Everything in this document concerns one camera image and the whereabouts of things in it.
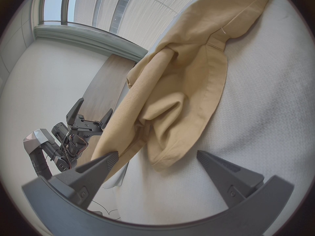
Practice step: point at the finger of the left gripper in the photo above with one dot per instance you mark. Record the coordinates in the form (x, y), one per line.
(105, 120)
(73, 113)

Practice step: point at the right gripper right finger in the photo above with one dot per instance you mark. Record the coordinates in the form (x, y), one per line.
(233, 183)

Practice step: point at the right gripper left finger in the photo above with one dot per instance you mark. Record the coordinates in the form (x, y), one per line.
(81, 183)

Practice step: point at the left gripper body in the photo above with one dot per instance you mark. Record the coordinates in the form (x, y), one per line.
(85, 128)

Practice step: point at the tan shorts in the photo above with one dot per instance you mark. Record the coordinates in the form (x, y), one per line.
(177, 82)

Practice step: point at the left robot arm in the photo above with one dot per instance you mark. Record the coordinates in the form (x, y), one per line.
(39, 139)

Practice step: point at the bed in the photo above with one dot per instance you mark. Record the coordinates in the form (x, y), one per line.
(258, 107)

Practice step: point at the pale grey garment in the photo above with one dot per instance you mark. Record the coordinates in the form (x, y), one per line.
(117, 179)

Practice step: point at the grey-green curtain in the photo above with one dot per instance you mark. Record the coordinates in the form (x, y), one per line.
(98, 43)

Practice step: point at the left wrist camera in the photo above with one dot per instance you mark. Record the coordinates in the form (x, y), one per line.
(59, 130)

